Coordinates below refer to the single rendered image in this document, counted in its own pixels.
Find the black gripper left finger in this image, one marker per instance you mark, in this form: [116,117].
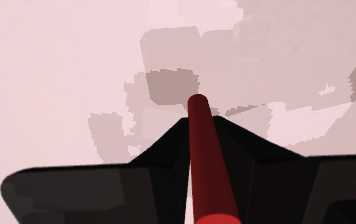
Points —
[150,189]

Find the dark red peg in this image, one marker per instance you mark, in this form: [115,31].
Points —
[212,196]

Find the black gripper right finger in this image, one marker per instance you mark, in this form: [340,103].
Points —
[274,185]

